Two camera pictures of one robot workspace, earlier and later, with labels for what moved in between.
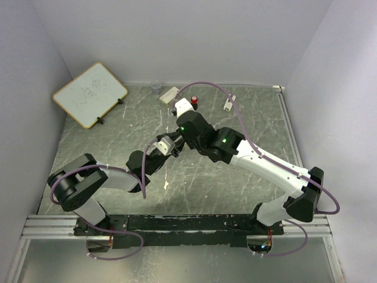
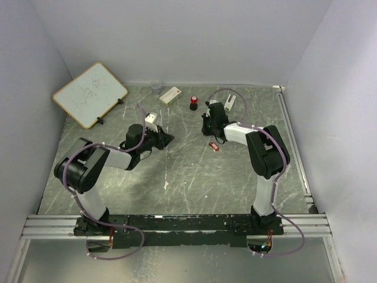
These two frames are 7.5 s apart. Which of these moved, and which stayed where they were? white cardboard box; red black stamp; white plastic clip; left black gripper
Moved: left black gripper
Stayed: white plastic clip; red black stamp; white cardboard box
